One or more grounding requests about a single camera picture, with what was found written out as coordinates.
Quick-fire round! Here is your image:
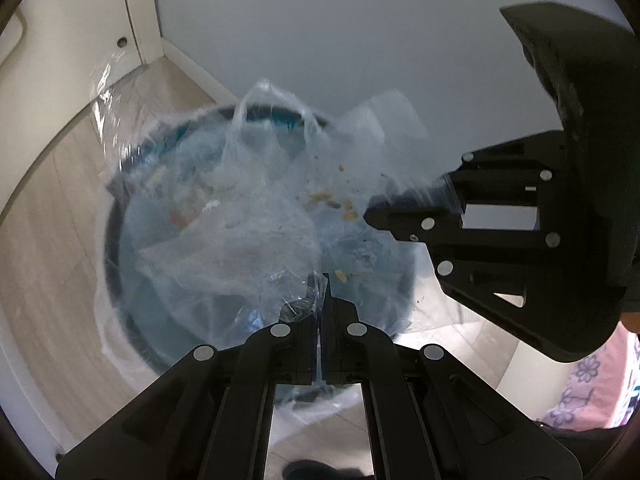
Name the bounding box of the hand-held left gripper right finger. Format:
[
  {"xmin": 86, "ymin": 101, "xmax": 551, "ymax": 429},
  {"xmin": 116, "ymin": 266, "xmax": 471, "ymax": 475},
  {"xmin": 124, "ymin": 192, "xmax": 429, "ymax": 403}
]
[{"xmin": 320, "ymin": 272, "xmax": 586, "ymax": 480}]

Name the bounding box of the round bin with plastic liner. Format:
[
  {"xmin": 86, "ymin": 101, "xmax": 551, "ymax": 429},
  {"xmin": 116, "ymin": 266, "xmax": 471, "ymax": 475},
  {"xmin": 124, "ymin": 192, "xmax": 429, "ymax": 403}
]
[{"xmin": 90, "ymin": 52, "xmax": 466, "ymax": 426}]

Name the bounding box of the blue trash bin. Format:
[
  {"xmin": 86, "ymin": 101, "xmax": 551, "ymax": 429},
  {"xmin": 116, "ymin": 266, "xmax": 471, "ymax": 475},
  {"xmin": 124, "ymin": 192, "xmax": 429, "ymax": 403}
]
[{"xmin": 102, "ymin": 102, "xmax": 418, "ymax": 406}]

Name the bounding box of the white door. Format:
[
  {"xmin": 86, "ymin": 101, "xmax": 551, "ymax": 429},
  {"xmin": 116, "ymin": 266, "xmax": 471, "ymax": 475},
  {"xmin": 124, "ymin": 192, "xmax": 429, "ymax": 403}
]
[{"xmin": 0, "ymin": 0, "xmax": 163, "ymax": 121}]

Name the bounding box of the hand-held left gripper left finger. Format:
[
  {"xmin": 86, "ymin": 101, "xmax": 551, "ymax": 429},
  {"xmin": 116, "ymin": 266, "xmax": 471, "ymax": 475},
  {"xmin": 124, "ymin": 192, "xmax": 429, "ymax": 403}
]
[{"xmin": 55, "ymin": 272, "xmax": 321, "ymax": 480}]

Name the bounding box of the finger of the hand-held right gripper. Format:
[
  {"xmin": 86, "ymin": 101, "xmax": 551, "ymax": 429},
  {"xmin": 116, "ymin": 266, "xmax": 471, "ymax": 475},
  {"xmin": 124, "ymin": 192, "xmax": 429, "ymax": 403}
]
[
  {"xmin": 447, "ymin": 130, "xmax": 567, "ymax": 206},
  {"xmin": 364, "ymin": 199, "xmax": 608, "ymax": 309}
]

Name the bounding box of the bed with pink sheet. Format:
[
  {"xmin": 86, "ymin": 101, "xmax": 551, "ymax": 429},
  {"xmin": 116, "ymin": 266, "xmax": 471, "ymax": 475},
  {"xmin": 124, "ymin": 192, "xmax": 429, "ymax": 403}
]
[{"xmin": 492, "ymin": 320, "xmax": 640, "ymax": 433}]

